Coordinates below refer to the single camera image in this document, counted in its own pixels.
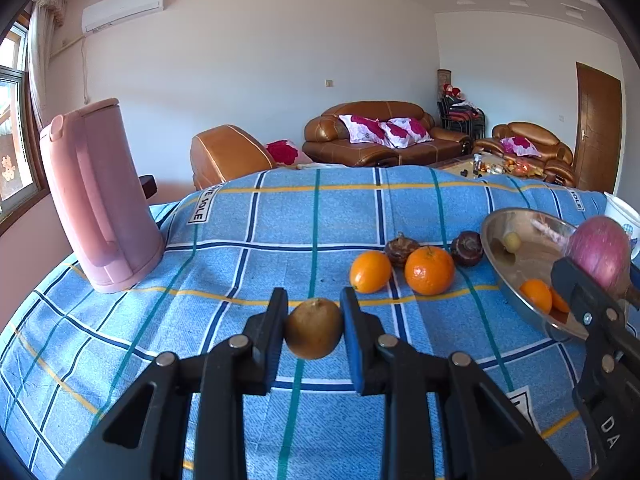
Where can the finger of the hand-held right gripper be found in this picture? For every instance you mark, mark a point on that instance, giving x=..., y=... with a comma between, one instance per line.
x=575, y=285
x=632, y=290

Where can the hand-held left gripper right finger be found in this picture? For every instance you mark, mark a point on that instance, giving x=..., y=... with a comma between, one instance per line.
x=356, y=345

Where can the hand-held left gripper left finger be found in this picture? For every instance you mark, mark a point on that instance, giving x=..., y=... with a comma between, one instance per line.
x=272, y=340

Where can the round orange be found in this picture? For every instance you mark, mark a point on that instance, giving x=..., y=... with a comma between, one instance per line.
x=536, y=294
x=559, y=304
x=429, y=270

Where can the purple onion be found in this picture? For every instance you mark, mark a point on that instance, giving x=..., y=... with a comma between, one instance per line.
x=597, y=252

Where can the small brown longan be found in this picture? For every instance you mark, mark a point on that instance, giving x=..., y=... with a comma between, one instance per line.
x=313, y=328

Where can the stainless steel bowl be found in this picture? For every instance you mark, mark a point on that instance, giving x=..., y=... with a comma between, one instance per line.
x=530, y=270

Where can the oval orange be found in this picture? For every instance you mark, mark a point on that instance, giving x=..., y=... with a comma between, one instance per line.
x=370, y=272

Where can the small yellow longan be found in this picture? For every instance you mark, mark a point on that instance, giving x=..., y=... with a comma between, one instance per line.
x=511, y=241

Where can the dark mangosteen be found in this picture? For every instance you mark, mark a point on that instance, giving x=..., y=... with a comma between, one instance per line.
x=401, y=251
x=466, y=247

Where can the white printed cup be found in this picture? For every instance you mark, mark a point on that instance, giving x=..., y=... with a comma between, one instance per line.
x=620, y=210

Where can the blue plaid cloth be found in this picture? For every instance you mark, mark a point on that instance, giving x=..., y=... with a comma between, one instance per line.
x=225, y=260

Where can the pile of colourful snacks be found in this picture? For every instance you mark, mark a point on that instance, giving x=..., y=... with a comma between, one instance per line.
x=510, y=165

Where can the brown leather armchair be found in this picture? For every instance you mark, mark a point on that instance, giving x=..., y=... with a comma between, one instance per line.
x=225, y=155
x=550, y=147

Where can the red floral pillow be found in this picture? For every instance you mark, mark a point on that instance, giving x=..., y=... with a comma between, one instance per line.
x=407, y=131
x=285, y=151
x=520, y=146
x=362, y=127

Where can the brown wooden door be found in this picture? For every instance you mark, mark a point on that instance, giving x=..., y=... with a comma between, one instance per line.
x=597, y=125

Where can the wooden coffee table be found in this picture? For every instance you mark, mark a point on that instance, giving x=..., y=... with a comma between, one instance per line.
x=452, y=166

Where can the brown leather sofa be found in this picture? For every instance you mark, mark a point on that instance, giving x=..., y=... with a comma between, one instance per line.
x=380, y=155

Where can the dark brown stool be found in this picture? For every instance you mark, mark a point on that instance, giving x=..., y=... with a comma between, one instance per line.
x=148, y=186

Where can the stacked dark chairs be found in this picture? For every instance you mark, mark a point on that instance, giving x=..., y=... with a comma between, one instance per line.
x=460, y=117

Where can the pink electric kettle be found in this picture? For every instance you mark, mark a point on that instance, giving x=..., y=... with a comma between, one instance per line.
x=100, y=200

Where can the red plush toy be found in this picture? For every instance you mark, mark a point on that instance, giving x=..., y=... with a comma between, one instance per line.
x=450, y=90

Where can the wooden framed window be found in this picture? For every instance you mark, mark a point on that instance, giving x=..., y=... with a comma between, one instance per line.
x=15, y=150

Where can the beige curtain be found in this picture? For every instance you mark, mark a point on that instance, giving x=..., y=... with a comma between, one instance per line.
x=44, y=60

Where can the white air conditioner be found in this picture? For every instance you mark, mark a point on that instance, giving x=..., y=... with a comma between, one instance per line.
x=122, y=7

